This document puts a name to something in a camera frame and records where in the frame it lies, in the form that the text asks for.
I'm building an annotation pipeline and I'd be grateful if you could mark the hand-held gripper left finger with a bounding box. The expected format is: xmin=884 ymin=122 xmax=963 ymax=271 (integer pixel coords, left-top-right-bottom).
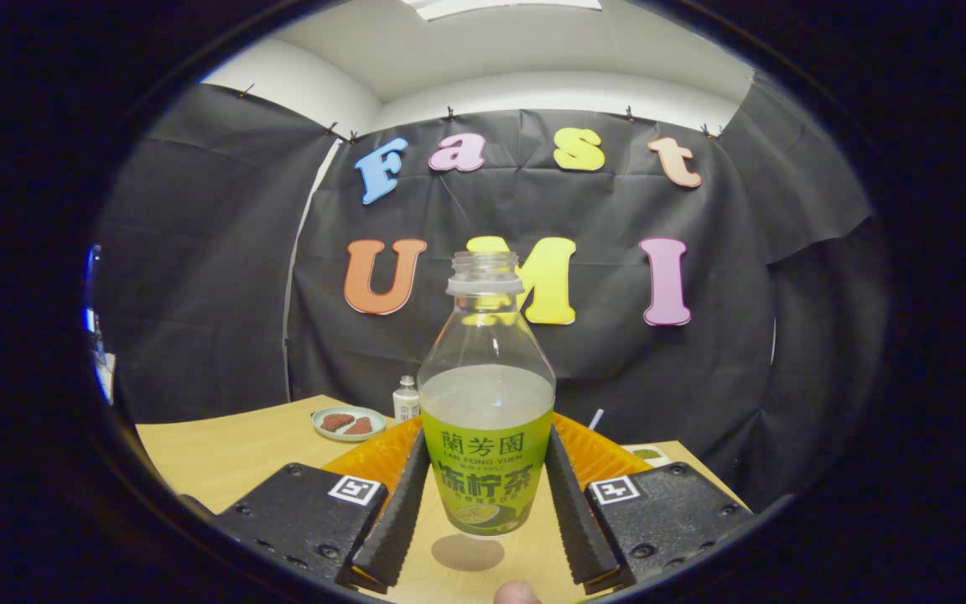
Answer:
xmin=185 ymin=415 xmax=432 ymax=592

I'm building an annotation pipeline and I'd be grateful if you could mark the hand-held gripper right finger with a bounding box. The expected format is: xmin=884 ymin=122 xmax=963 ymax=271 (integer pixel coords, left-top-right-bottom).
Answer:
xmin=547 ymin=411 xmax=756 ymax=592

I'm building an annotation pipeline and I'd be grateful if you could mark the round brown coaster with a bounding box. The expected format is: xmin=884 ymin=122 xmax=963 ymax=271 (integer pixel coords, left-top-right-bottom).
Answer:
xmin=431 ymin=534 xmax=506 ymax=573

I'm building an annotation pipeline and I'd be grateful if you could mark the clear juice bottle green label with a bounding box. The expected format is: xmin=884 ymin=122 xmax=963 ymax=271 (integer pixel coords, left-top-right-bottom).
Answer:
xmin=417 ymin=250 xmax=558 ymax=539

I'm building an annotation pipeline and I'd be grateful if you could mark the small white green bottle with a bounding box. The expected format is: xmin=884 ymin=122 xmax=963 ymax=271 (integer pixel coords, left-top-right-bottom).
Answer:
xmin=392 ymin=375 xmax=421 ymax=423

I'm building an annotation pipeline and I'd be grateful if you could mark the pale green plate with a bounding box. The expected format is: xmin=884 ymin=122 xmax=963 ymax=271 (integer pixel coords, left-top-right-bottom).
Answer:
xmin=311 ymin=406 xmax=387 ymax=442

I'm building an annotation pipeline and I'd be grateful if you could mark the white divided dish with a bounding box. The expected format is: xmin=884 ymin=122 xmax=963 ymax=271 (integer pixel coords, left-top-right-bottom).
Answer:
xmin=621 ymin=443 xmax=673 ymax=468

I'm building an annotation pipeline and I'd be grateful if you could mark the wooden table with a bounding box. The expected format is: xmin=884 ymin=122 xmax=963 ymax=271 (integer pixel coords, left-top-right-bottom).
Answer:
xmin=135 ymin=394 xmax=748 ymax=604

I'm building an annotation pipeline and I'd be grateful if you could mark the ceiling light panel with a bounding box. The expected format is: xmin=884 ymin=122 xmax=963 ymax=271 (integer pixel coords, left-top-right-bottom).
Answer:
xmin=403 ymin=0 xmax=603 ymax=22

